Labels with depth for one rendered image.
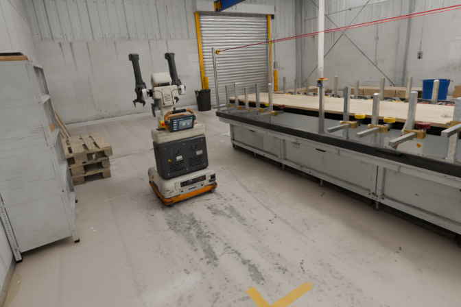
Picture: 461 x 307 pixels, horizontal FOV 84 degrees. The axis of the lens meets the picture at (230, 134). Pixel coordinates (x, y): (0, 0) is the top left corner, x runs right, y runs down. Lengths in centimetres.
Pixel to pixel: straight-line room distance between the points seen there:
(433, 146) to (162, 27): 831
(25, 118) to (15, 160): 32
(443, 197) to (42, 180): 310
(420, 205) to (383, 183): 31
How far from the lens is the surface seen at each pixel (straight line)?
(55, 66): 878
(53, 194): 259
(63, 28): 888
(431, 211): 261
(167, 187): 274
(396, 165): 231
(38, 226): 270
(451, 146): 211
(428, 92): 793
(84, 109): 882
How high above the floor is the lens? 139
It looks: 15 degrees down
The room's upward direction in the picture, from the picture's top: 4 degrees counter-clockwise
